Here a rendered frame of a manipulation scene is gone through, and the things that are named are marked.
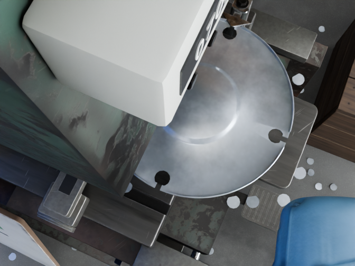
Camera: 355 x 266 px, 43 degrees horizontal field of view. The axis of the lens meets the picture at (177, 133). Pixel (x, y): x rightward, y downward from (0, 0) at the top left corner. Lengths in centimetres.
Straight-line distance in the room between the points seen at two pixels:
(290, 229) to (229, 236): 116
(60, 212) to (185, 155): 20
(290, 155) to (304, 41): 30
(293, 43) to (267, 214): 56
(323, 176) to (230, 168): 88
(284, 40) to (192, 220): 38
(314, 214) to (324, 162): 127
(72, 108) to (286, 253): 16
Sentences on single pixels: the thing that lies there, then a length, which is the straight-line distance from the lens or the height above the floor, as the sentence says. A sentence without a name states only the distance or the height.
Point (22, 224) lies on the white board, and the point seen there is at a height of 57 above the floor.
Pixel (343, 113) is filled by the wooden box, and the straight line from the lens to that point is 124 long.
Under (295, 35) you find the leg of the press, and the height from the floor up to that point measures 64.
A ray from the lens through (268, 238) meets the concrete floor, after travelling 146.
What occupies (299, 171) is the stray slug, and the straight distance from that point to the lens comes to 83.
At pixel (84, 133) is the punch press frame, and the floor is 124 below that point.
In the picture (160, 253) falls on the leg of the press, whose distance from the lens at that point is 79.
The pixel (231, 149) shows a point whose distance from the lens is 67.
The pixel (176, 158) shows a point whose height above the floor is 78.
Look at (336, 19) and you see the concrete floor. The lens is 174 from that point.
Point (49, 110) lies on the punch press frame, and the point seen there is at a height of 129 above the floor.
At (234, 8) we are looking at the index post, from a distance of 75.
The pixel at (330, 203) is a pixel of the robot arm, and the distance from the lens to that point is 27.
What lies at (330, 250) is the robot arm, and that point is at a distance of 27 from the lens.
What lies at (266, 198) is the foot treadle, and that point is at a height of 16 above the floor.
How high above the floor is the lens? 143
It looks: 75 degrees down
